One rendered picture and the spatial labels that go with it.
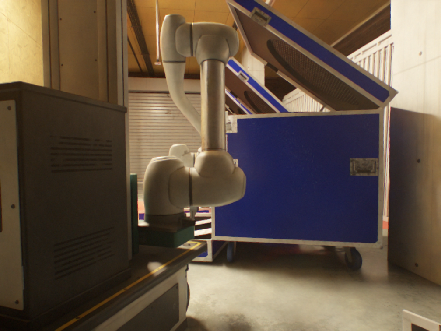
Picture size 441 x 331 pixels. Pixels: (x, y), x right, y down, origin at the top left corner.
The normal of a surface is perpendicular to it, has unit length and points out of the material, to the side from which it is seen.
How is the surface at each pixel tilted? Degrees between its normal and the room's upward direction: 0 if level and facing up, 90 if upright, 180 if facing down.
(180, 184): 84
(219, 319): 0
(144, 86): 90
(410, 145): 90
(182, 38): 108
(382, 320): 0
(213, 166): 77
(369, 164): 90
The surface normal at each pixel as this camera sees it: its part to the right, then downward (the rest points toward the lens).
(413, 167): -0.99, 0.01
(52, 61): -0.33, 0.04
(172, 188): 0.14, 0.02
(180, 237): 0.94, 0.00
